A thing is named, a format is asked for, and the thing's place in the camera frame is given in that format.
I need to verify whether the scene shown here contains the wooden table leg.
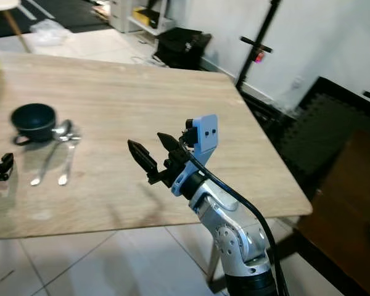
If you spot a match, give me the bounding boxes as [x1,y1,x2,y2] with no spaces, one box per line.
[206,237,229,286]

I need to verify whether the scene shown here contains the white shelf unit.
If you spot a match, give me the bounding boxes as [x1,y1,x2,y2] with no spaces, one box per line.
[109,0,177,35]

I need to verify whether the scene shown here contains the black stand pole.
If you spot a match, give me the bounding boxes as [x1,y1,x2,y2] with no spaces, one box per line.
[234,0,282,88]

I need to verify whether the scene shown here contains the white stool with wooden legs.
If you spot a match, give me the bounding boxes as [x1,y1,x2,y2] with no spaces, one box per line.
[0,0,33,54]

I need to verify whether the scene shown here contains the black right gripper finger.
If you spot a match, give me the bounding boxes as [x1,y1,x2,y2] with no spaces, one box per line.
[126,139,160,177]
[156,132,186,155]

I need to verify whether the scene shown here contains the silver metal spoon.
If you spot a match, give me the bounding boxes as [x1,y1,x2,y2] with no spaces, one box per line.
[30,120,74,187]

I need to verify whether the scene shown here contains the clear plastic bag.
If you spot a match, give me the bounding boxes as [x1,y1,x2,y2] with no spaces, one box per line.
[29,18,72,47]

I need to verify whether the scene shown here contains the black foam mat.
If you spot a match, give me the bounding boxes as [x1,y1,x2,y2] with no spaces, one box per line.
[247,76,370,199]

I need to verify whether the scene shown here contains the black bin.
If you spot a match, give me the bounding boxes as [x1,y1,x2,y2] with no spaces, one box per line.
[155,27,213,70]

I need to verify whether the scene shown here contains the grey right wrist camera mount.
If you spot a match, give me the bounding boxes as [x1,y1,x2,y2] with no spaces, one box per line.
[171,114,218,197]

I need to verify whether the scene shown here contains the dark brown cabinet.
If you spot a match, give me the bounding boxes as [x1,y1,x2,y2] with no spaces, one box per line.
[296,128,370,296]

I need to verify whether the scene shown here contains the black floor mat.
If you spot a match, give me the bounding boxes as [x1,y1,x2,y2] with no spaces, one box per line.
[0,0,119,39]

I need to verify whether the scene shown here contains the dark blue bowl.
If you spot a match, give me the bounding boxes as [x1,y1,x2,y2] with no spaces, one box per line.
[10,103,58,144]

